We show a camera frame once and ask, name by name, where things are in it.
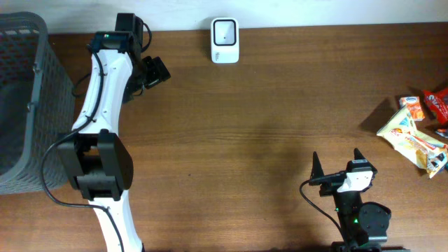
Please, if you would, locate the grey plastic basket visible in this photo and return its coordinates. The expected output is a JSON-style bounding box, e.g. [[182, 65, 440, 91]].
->
[[1, 12, 75, 195]]

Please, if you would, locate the yellow snack bag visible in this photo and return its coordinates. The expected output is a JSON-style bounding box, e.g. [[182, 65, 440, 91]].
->
[[377, 107, 447, 179]]

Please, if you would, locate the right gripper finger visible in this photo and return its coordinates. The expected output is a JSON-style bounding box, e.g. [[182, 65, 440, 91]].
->
[[353, 148, 367, 162], [310, 151, 324, 179]]

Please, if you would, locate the orange small packet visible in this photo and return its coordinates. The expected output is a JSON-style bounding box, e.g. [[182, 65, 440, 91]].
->
[[399, 97, 425, 122]]

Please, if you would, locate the white barcode scanner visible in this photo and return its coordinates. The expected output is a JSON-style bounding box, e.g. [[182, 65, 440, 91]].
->
[[210, 17, 239, 64]]

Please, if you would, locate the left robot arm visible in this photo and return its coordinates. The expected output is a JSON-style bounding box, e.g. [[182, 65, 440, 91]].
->
[[55, 13, 171, 252]]

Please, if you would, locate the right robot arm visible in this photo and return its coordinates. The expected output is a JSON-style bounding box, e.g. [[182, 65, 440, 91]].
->
[[299, 148, 406, 252]]

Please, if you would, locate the dark crinkled wrapper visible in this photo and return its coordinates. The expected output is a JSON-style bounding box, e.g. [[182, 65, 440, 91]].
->
[[435, 128, 448, 139]]

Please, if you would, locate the red snack packet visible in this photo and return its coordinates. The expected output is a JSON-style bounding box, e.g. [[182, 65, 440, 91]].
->
[[423, 88, 447, 125]]

